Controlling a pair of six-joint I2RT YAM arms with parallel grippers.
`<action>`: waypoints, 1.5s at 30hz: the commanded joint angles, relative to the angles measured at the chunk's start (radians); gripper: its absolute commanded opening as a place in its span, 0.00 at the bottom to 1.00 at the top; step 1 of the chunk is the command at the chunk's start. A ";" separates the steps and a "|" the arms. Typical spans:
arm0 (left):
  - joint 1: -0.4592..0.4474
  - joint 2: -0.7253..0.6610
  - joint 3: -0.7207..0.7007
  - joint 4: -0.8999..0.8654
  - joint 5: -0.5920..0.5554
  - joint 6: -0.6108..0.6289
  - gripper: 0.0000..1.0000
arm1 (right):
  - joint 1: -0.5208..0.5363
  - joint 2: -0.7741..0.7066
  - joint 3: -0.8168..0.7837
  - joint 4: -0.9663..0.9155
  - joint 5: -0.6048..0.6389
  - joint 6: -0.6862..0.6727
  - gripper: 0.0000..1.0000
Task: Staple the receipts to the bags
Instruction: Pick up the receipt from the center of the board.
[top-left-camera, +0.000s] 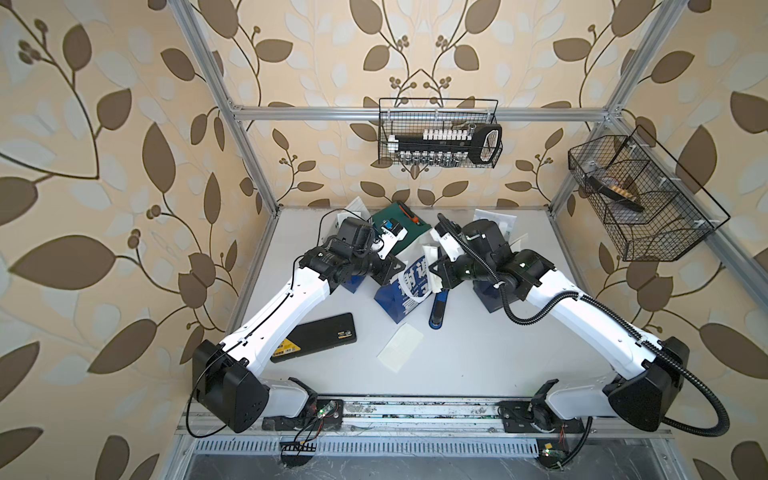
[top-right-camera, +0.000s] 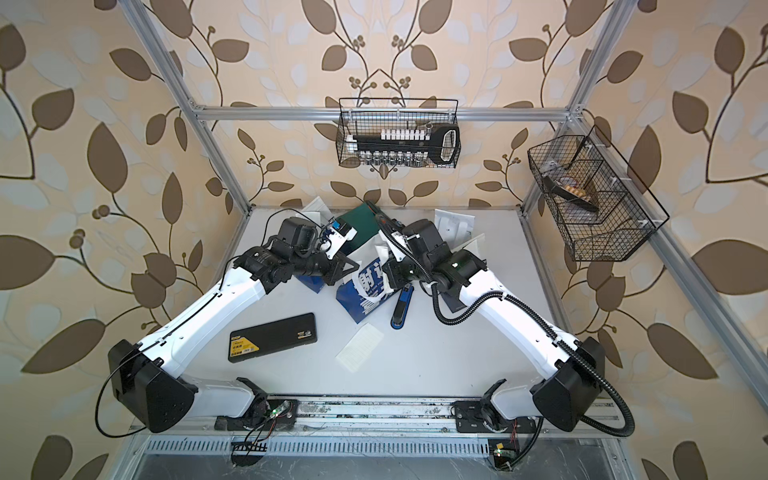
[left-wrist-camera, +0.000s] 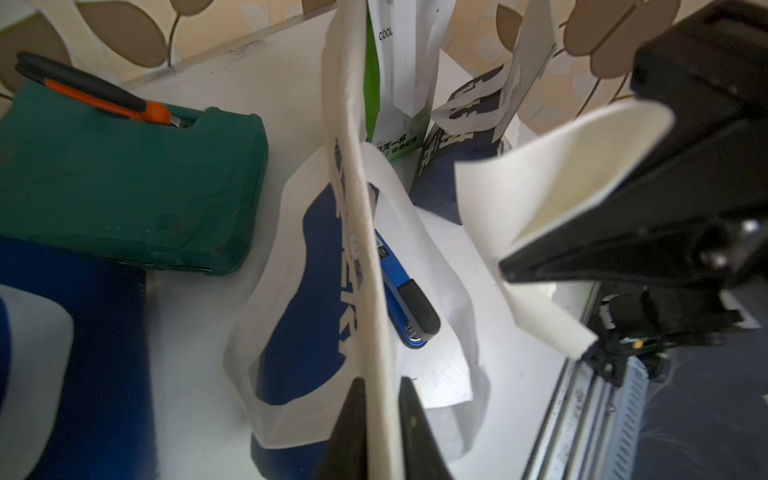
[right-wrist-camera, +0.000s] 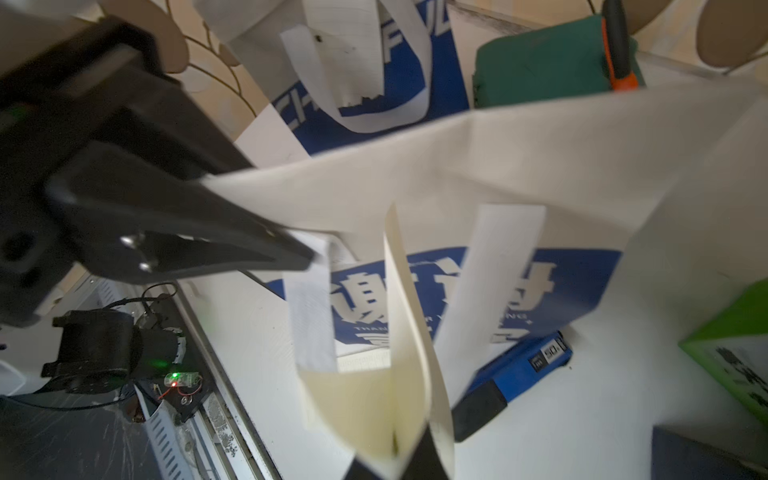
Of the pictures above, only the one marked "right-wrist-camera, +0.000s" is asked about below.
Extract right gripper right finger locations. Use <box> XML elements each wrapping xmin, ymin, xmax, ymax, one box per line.
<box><xmin>400</xmin><ymin>427</ymin><xmax>449</xmax><ymax>480</ymax></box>

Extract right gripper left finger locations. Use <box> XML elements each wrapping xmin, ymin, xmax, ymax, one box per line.
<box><xmin>343</xmin><ymin>458</ymin><xmax>381</xmax><ymax>480</ymax></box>

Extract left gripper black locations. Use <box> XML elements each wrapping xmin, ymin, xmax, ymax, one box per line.
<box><xmin>1</xmin><ymin>16</ymin><xmax>314</xmax><ymax>328</ymax></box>

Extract single white receipt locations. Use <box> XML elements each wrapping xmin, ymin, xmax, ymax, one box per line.
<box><xmin>283</xmin><ymin>207</ymin><xmax>455</xmax><ymax>479</ymax></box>

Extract blue stapler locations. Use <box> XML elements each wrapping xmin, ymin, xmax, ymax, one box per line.
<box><xmin>452</xmin><ymin>331</ymin><xmax>573</xmax><ymax>443</ymax></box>

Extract dark blue bag white handles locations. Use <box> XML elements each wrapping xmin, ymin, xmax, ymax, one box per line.
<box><xmin>650</xmin><ymin>426</ymin><xmax>767</xmax><ymax>480</ymax></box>

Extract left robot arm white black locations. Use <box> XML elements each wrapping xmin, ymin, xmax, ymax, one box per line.
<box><xmin>1</xmin><ymin>16</ymin><xmax>314</xmax><ymax>399</ymax></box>

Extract green white bag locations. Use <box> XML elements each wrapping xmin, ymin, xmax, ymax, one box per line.
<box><xmin>679</xmin><ymin>279</ymin><xmax>767</xmax><ymax>424</ymax></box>

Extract orange black utility knife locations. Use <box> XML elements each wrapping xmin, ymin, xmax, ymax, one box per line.
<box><xmin>601</xmin><ymin>0</ymin><xmax>639</xmax><ymax>91</ymax></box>

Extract aluminium frame rail base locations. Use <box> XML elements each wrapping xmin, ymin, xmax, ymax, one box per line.
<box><xmin>85</xmin><ymin>285</ymin><xmax>280</xmax><ymax>479</ymax></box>

